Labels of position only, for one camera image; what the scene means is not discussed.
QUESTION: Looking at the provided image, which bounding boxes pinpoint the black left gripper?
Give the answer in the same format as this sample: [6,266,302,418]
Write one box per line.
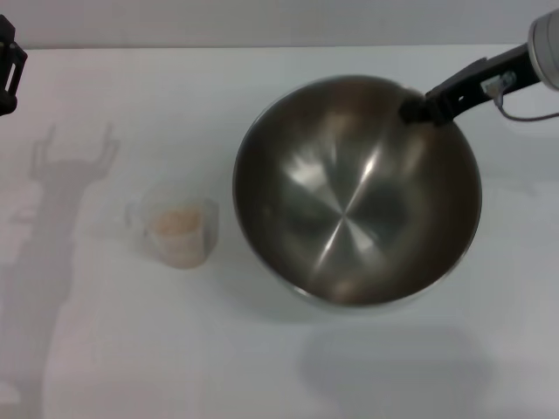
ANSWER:
[0,15,29,117]

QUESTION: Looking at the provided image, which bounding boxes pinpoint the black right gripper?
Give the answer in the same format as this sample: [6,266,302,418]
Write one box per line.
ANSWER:
[400,43,543,127]

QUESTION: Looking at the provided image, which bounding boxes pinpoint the stainless steel mixing bowl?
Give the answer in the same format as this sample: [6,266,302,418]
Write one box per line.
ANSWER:
[231,74,484,312]

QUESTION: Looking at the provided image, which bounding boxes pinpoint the beige rice grains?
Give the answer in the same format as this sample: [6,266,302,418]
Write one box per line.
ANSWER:
[146,208,204,259]

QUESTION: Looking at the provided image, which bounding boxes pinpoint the clear plastic measuring cup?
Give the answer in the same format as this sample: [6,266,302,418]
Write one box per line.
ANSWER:
[126,185,219,270]

